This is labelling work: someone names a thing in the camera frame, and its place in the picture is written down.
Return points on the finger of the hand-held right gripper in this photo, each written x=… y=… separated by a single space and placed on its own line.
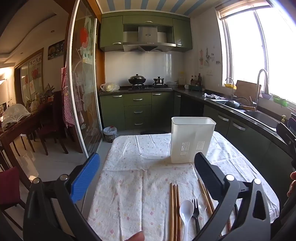
x=284 y=134
x=292 y=121

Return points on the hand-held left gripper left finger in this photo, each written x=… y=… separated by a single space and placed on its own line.
x=85 y=178

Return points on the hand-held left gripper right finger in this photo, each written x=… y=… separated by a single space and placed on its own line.
x=208 y=176

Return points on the clear plastic spoon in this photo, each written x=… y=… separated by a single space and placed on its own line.
x=202 y=204

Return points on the black plastic fork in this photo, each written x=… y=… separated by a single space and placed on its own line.
x=195 y=208

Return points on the white plastic utensil holder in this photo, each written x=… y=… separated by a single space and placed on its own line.
x=192 y=139

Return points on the white plastic spoon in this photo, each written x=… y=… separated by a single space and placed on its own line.
x=186 y=210

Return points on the light wooden chopstick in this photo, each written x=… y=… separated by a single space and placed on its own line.
x=203 y=191
x=208 y=199
x=171 y=208
x=178 y=208

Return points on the person's right hand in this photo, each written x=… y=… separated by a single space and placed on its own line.
x=292 y=184

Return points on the person's left hand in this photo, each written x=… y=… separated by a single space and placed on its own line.
x=136 y=236

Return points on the green soap dish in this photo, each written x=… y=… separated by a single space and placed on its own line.
x=279 y=100

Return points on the steel kitchen sink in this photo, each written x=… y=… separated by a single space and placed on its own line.
x=263 y=117

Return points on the purple bowl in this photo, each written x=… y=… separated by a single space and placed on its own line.
x=266 y=95

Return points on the dark brown wooden chopstick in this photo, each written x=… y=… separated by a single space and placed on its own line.
x=175 y=208

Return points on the small trash bin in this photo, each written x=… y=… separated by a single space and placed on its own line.
x=109 y=134

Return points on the green lower cabinets under sink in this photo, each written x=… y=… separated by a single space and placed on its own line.
x=233 y=126

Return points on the wooden cutting board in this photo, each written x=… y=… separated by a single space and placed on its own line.
x=247 y=92

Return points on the white floral tablecloth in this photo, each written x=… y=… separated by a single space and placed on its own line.
x=138 y=185

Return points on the tall steel faucet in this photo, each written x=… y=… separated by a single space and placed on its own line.
x=260 y=78

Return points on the dark wooden dining chair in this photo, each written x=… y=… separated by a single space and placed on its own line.
x=49 y=125

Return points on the yellow drain basket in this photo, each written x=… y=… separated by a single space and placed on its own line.
x=230 y=86

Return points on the red upholstered chair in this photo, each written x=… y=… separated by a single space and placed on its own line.
x=9 y=192

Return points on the dark wooden dining table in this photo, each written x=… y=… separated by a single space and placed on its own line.
x=20 y=132

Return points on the crumpled dish rag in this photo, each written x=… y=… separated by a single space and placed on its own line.
x=210 y=95

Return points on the red checkered apron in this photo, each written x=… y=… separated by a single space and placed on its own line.
x=67 y=99

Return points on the kitchen window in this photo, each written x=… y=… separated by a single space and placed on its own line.
x=261 y=46

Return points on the glass sliding door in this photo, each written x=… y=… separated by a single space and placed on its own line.
x=85 y=92

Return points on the green lower cabinets with drawers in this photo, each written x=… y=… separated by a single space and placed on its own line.
x=136 y=109

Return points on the clear plastic bag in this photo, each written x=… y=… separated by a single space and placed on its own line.
x=109 y=87

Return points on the white lace cover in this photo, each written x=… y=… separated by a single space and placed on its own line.
x=15 y=114

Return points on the group of sauce bottles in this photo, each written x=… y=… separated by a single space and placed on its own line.
x=196 y=81

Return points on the clear food container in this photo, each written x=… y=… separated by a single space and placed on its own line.
x=172 y=83

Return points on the black gas stove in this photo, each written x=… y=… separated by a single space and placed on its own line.
x=150 y=87

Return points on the steel cooking pot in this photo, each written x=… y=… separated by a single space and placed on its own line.
x=158 y=80

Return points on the black wok with lid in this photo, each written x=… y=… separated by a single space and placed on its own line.
x=137 y=80

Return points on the green upper kitchen cabinets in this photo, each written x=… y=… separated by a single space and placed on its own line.
x=111 y=32

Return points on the steel range hood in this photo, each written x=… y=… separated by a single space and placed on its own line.
x=148 y=39

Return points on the dark wall poster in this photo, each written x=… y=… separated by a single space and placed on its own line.
x=56 y=49

